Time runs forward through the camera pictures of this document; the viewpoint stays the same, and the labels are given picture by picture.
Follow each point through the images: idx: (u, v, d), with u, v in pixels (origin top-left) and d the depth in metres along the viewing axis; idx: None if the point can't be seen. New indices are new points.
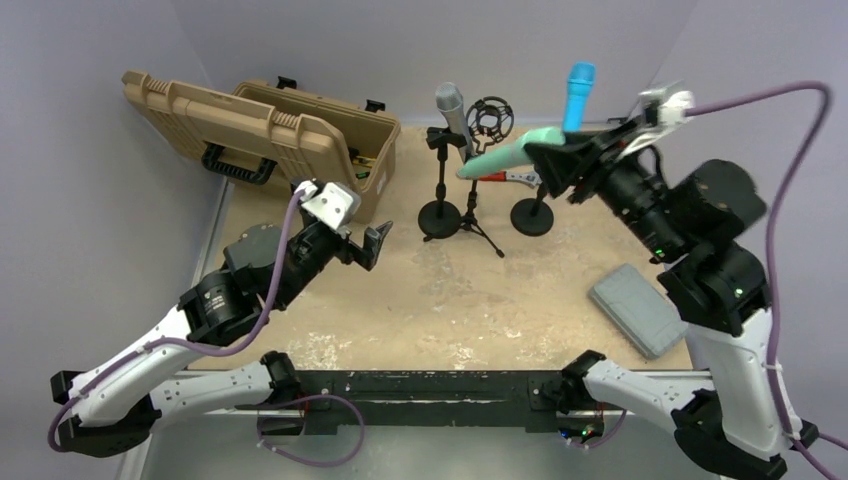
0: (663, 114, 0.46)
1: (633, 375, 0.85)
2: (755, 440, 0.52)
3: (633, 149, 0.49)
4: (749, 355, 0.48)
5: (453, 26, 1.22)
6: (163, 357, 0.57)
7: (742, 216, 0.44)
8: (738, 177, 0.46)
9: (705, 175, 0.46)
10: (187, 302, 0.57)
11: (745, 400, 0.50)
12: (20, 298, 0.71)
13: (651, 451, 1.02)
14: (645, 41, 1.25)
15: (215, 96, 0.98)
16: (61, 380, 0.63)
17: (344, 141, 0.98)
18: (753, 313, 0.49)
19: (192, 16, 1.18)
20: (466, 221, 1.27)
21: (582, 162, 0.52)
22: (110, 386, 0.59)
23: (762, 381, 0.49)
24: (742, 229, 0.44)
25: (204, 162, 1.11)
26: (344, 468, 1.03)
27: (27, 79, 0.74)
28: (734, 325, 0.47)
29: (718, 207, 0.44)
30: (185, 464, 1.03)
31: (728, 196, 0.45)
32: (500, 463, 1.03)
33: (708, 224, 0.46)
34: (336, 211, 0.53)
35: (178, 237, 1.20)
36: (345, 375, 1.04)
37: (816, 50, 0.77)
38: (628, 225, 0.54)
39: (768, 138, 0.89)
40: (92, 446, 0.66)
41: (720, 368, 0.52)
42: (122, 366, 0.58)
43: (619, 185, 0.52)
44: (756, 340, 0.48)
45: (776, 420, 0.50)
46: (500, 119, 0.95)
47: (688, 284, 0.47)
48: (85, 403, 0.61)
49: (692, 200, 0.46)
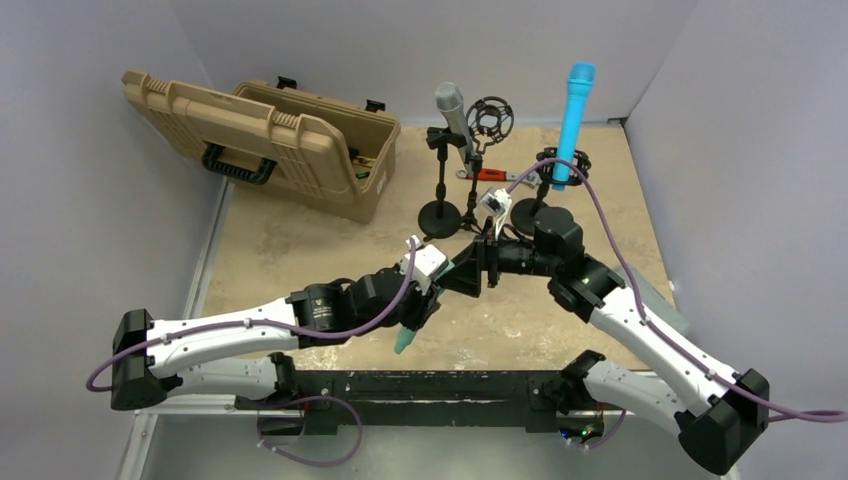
0: (499, 201, 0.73)
1: (634, 376, 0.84)
2: (692, 394, 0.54)
3: (500, 227, 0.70)
4: (623, 317, 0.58)
5: (453, 25, 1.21)
6: (262, 340, 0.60)
7: (561, 232, 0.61)
8: (558, 210, 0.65)
9: (539, 212, 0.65)
10: (298, 300, 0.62)
11: (656, 360, 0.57)
12: (19, 298, 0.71)
13: (650, 452, 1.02)
14: (645, 41, 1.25)
15: (215, 96, 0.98)
16: (136, 316, 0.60)
17: (344, 141, 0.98)
18: (613, 290, 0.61)
19: (192, 15, 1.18)
20: (467, 221, 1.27)
21: (476, 256, 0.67)
22: (200, 342, 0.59)
23: (648, 335, 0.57)
24: (571, 240, 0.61)
25: (204, 162, 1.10)
26: (344, 467, 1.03)
27: (27, 79, 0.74)
28: (595, 302, 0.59)
29: (545, 232, 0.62)
30: (185, 464, 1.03)
31: (555, 222, 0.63)
32: (500, 463, 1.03)
33: (554, 244, 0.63)
34: (432, 262, 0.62)
35: (178, 237, 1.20)
36: (345, 376, 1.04)
37: (819, 50, 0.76)
38: (532, 273, 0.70)
39: (762, 139, 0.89)
40: (122, 397, 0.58)
41: (634, 351, 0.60)
42: (221, 330, 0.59)
43: (505, 251, 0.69)
44: (624, 305, 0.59)
45: (692, 366, 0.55)
46: (500, 119, 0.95)
47: (559, 287, 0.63)
48: (164, 349, 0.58)
49: (540, 235, 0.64)
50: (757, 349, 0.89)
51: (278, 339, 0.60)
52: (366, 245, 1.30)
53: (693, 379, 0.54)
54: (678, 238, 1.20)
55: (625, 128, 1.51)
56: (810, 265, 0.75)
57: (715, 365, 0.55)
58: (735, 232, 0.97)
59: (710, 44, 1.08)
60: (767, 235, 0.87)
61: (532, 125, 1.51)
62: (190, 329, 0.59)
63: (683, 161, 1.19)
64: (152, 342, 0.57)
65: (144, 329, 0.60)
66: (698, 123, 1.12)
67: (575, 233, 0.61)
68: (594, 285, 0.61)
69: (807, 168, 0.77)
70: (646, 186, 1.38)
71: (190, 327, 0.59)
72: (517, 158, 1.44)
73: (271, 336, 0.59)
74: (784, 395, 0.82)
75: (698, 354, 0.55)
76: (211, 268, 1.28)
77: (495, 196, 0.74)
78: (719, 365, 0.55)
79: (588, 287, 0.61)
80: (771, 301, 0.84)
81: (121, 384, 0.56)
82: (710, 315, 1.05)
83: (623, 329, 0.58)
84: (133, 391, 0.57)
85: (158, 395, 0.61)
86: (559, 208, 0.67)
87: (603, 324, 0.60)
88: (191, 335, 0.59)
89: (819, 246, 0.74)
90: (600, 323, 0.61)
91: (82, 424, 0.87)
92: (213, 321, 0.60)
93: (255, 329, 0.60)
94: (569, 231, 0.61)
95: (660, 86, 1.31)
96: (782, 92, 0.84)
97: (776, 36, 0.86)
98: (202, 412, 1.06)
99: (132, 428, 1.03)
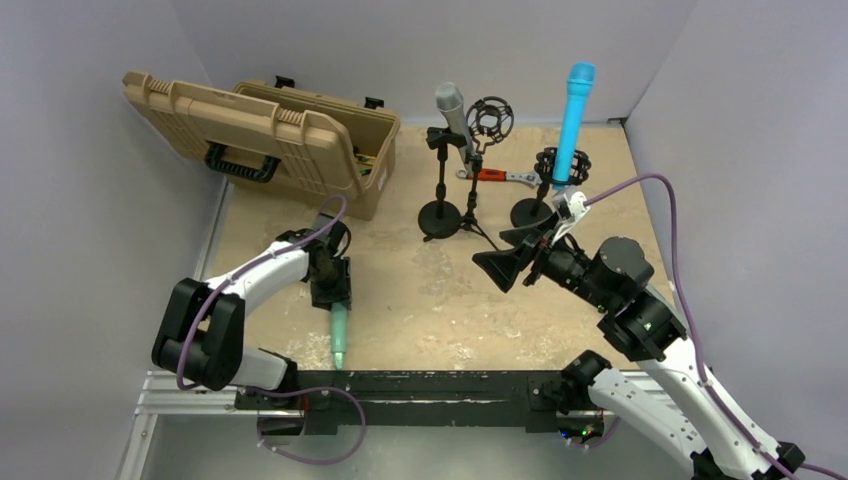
0: (570, 209, 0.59)
1: (643, 396, 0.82)
2: (734, 462, 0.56)
3: (558, 236, 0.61)
4: (682, 375, 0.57)
5: (453, 26, 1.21)
6: (290, 260, 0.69)
7: (631, 272, 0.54)
8: (630, 244, 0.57)
9: (603, 245, 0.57)
10: (283, 236, 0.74)
11: (704, 420, 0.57)
12: (18, 301, 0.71)
13: (645, 452, 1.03)
14: (645, 42, 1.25)
15: (218, 95, 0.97)
16: (185, 286, 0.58)
17: (349, 136, 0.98)
18: (673, 341, 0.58)
19: (191, 14, 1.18)
20: (467, 221, 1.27)
21: (519, 262, 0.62)
22: (255, 275, 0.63)
23: (704, 397, 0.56)
24: (637, 287, 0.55)
25: (208, 162, 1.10)
26: (344, 467, 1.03)
27: (26, 78, 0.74)
28: (657, 355, 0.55)
29: (614, 271, 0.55)
30: (186, 464, 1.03)
31: (625, 260, 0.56)
32: (500, 463, 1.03)
33: (617, 282, 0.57)
34: None
35: (178, 237, 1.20)
36: (345, 375, 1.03)
37: (820, 50, 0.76)
38: (572, 290, 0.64)
39: (762, 139, 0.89)
40: (225, 351, 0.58)
41: (678, 400, 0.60)
42: (259, 264, 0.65)
43: (555, 263, 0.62)
44: (683, 362, 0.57)
45: (741, 437, 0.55)
46: (500, 119, 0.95)
47: (614, 327, 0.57)
48: (234, 288, 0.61)
49: (602, 270, 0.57)
50: (756, 349, 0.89)
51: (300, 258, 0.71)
52: (365, 245, 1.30)
53: (741, 449, 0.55)
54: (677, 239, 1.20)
55: (625, 128, 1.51)
56: (810, 263, 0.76)
57: (761, 436, 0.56)
58: (733, 232, 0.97)
59: (710, 44, 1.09)
60: (766, 234, 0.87)
61: (532, 125, 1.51)
62: (241, 268, 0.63)
63: (682, 161, 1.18)
64: (224, 284, 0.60)
65: (203, 288, 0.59)
66: (698, 124, 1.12)
67: (646, 274, 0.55)
68: (654, 331, 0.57)
69: (807, 168, 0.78)
70: (645, 187, 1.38)
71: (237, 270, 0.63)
72: (517, 158, 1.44)
73: (291, 254, 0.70)
74: (782, 396, 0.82)
75: (748, 423, 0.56)
76: (211, 267, 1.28)
77: (569, 203, 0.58)
78: (765, 437, 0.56)
79: (648, 334, 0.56)
80: (771, 300, 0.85)
81: (222, 324, 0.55)
82: (710, 315, 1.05)
83: (679, 385, 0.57)
84: (230, 332, 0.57)
85: (237, 352, 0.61)
86: (627, 238, 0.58)
87: (653, 370, 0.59)
88: (243, 274, 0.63)
89: (819, 246, 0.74)
90: (651, 366, 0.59)
91: (84, 425, 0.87)
92: (249, 261, 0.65)
93: (281, 256, 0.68)
94: (640, 274, 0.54)
95: (660, 87, 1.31)
96: (781, 92, 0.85)
97: (776, 37, 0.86)
98: (204, 413, 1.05)
99: (132, 428, 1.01)
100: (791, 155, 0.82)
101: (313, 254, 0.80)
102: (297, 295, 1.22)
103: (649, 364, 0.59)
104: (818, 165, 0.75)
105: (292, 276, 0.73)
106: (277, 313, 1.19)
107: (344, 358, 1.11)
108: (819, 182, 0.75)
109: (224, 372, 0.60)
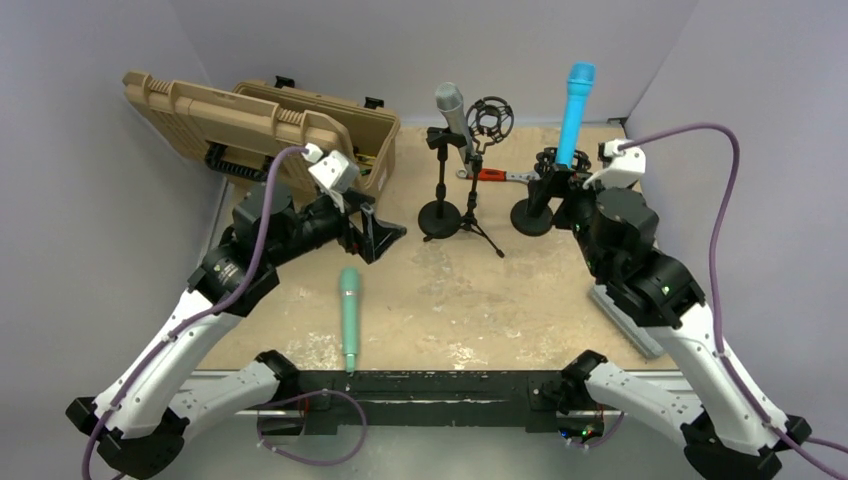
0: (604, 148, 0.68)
1: (635, 381, 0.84)
2: (742, 436, 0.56)
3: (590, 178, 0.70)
4: (697, 344, 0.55)
5: (452, 26, 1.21)
6: (195, 337, 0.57)
7: (634, 222, 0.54)
8: (632, 199, 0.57)
9: (602, 198, 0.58)
10: (198, 280, 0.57)
11: (715, 394, 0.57)
12: (19, 300, 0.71)
13: (645, 451, 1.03)
14: (645, 42, 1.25)
15: (218, 94, 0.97)
16: (77, 408, 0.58)
17: (348, 136, 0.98)
18: (688, 307, 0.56)
19: (190, 14, 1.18)
20: (467, 221, 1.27)
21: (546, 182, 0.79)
22: (142, 388, 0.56)
23: (718, 368, 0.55)
24: (639, 237, 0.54)
25: (208, 162, 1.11)
26: (344, 467, 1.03)
27: (27, 78, 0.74)
28: (672, 318, 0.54)
29: (612, 219, 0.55)
30: (184, 464, 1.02)
31: (623, 209, 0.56)
32: (500, 462, 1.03)
33: (621, 235, 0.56)
34: (329, 171, 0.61)
35: (178, 236, 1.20)
36: (345, 376, 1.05)
37: (819, 52, 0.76)
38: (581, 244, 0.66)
39: (761, 139, 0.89)
40: (137, 461, 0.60)
41: (688, 370, 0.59)
42: (148, 368, 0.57)
43: (581, 205, 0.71)
44: (698, 330, 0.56)
45: (751, 411, 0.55)
46: (500, 119, 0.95)
47: (624, 288, 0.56)
48: (119, 414, 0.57)
49: (603, 222, 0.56)
50: (756, 349, 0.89)
51: (210, 326, 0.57)
52: None
53: (751, 423, 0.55)
54: (678, 239, 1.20)
55: (625, 128, 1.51)
56: (808, 264, 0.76)
57: (771, 409, 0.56)
58: (732, 232, 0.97)
59: (710, 45, 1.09)
60: (765, 234, 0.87)
61: (532, 125, 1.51)
62: (127, 383, 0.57)
63: (682, 162, 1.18)
64: (106, 417, 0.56)
65: (92, 413, 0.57)
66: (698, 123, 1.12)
67: (648, 222, 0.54)
68: (671, 292, 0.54)
69: (805, 168, 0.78)
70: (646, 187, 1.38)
71: (124, 383, 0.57)
72: (517, 158, 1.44)
73: (194, 328, 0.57)
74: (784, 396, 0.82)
75: (759, 396, 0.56)
76: None
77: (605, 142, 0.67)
78: (774, 410, 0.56)
79: (666, 298, 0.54)
80: (771, 300, 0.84)
81: (117, 459, 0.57)
82: None
83: (693, 354, 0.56)
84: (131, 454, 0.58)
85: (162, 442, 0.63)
86: (635, 192, 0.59)
87: (667, 339, 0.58)
88: (131, 387, 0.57)
89: (817, 246, 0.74)
90: (663, 335, 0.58)
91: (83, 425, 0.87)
92: (139, 362, 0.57)
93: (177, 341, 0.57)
94: (643, 221, 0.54)
95: (661, 86, 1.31)
96: (781, 92, 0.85)
97: (776, 38, 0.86)
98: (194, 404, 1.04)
99: None
100: (790, 155, 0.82)
101: (265, 288, 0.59)
102: (297, 295, 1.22)
103: (662, 333, 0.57)
104: (817, 163, 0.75)
105: (226, 328, 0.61)
106: (278, 313, 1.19)
107: (354, 360, 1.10)
108: (817, 182, 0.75)
109: (159, 457, 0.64)
